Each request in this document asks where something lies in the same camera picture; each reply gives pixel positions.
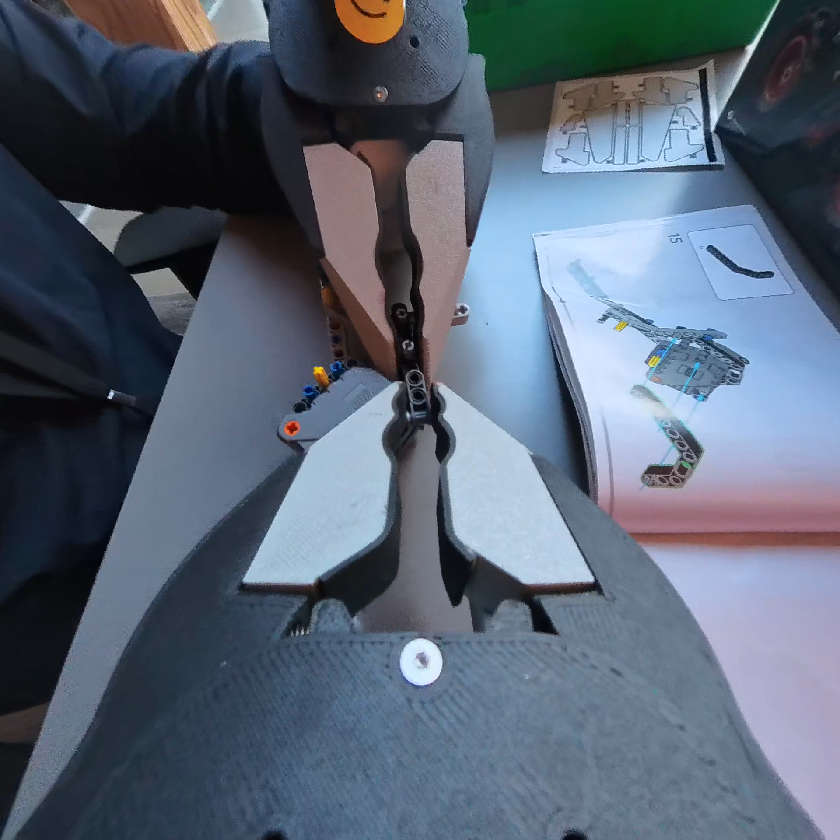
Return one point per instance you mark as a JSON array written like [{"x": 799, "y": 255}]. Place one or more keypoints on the open lego instruction booklet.
[{"x": 709, "y": 394}]

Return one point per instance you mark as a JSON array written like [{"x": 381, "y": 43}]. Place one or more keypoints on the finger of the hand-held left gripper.
[
  {"x": 443, "y": 236},
  {"x": 341, "y": 229}
]

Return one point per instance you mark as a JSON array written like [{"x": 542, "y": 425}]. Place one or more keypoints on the white sticker sheet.
[{"x": 630, "y": 121}]

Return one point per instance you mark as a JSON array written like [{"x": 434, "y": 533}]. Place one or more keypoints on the grey lego model assembly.
[{"x": 348, "y": 400}]

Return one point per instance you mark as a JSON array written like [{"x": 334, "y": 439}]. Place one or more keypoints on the green plastic bin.
[{"x": 623, "y": 39}]

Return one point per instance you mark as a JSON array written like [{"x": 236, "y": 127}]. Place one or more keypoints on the black bent lego beam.
[{"x": 415, "y": 394}]

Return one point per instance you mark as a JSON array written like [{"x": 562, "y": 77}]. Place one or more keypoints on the person's left forearm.
[{"x": 131, "y": 118}]

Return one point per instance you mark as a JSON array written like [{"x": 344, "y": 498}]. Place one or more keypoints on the black lego set box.
[{"x": 794, "y": 131}]

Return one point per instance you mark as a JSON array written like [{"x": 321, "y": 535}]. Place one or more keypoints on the dark office chair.
[{"x": 164, "y": 236}]

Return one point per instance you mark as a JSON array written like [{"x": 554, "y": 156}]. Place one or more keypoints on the wooden cabinet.
[{"x": 144, "y": 19}]

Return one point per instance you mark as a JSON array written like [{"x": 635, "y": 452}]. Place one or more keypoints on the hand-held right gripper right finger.
[{"x": 518, "y": 518}]

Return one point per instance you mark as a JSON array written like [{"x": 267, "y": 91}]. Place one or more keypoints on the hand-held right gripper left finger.
[{"x": 315, "y": 518}]

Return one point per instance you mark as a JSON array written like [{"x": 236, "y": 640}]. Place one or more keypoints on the person's dark clothing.
[{"x": 65, "y": 459}]

